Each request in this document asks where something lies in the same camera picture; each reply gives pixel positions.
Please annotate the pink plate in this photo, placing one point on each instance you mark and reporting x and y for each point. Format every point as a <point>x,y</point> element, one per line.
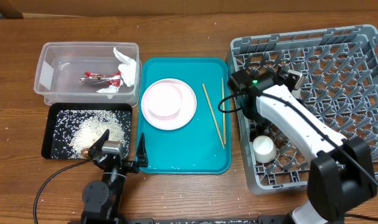
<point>182,117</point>

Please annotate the grey dish rack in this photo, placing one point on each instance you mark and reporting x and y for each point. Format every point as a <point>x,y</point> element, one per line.
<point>340,66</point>

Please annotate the pink small bowl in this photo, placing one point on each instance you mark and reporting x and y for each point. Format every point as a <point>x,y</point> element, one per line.
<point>164,99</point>

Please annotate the white napkin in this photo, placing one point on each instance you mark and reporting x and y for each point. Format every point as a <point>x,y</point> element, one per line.
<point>124,76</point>

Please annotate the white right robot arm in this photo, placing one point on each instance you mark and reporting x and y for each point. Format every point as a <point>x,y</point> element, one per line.
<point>341,175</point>

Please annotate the white paper cup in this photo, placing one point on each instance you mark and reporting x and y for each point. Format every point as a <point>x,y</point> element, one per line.
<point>264,149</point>

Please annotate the red snack wrapper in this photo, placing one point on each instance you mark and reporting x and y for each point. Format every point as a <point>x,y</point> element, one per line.
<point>96,78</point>

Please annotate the wooden chopstick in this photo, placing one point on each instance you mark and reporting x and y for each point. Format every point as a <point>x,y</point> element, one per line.
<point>223,114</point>
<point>213,115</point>

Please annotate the black rectangular tray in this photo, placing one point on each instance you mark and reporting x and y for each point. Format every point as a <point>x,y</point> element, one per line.
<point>54,109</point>

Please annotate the teal serving tray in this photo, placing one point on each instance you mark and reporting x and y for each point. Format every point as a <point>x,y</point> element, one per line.
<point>194,148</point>

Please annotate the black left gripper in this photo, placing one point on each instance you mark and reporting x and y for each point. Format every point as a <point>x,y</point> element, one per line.
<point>134,167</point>

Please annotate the clear plastic bin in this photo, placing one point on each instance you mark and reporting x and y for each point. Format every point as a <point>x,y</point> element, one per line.
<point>61,64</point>

